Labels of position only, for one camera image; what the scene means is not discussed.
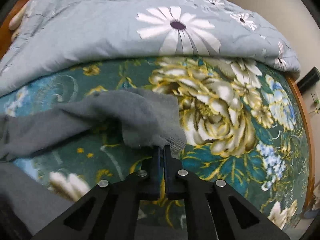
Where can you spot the dark grey sweater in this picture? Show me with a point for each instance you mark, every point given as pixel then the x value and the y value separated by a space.
pixel 140 115

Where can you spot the cream floral pillow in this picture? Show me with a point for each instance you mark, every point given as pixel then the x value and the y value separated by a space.
pixel 15 33
pixel 18 17

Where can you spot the wooden headboard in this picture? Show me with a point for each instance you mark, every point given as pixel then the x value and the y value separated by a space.
pixel 6 35

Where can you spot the blue-grey floral quilt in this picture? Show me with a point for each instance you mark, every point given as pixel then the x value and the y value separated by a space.
pixel 87 30

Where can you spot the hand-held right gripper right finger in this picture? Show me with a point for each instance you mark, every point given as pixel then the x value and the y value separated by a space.
pixel 168 160

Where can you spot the teal floral blanket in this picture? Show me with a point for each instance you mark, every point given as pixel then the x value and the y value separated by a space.
pixel 225 105

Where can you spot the black bar-shaped object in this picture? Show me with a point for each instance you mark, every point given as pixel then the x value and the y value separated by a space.
pixel 308 80

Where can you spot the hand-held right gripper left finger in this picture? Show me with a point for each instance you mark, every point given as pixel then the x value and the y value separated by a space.
pixel 156 160

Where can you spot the small green object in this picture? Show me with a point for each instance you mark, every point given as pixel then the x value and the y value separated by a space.
pixel 315 103

